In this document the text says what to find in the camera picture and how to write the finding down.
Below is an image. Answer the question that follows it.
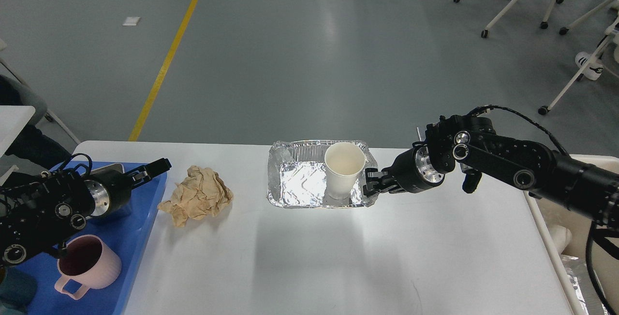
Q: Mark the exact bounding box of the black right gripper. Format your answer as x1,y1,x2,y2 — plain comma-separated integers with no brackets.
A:
363,147,445,197

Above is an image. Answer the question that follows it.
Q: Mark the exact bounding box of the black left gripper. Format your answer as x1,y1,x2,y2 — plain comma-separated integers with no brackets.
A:
85,158,172,218

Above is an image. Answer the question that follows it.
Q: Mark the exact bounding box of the stainless steel rectangular tray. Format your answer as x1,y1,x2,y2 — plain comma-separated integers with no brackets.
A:
85,164,132,221

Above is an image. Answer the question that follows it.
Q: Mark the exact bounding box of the white paper cup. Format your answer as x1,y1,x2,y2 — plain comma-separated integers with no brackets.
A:
324,142,366,199

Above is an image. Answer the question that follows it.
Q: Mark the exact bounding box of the brown paper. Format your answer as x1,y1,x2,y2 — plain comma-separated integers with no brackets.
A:
157,165,235,227

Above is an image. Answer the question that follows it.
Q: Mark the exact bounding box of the aluminium foil container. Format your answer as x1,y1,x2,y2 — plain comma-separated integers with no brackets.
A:
266,139,378,209

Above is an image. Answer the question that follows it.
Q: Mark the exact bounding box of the pink ribbed mug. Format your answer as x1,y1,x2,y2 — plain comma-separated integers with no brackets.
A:
54,234,122,300

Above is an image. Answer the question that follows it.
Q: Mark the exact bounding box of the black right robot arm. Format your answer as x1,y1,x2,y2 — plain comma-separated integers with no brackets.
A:
363,105,619,315

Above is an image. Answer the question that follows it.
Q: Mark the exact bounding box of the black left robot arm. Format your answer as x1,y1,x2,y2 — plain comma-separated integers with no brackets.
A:
0,153,172,267

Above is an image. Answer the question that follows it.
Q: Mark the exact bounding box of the blue plastic tray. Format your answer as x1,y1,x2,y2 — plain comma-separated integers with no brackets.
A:
9,162,167,315

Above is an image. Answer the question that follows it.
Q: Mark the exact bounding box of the person in beige sweater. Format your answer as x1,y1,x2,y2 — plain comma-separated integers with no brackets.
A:
0,75,71,169

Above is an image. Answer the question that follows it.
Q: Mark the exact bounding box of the grey chair at left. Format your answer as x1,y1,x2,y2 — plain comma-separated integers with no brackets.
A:
0,58,80,145

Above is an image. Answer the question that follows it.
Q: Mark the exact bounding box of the white side table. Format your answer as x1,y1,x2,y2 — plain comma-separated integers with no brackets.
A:
0,105,35,157

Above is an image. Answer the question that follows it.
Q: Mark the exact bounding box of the beige plastic bin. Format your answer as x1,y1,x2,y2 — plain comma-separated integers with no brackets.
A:
525,154,619,315

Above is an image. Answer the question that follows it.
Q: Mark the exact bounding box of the foil container in bin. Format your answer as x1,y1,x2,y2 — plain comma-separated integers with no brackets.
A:
560,254,607,315

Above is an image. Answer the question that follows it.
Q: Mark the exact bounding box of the white sneaker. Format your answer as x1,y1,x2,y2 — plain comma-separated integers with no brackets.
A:
575,52,605,81

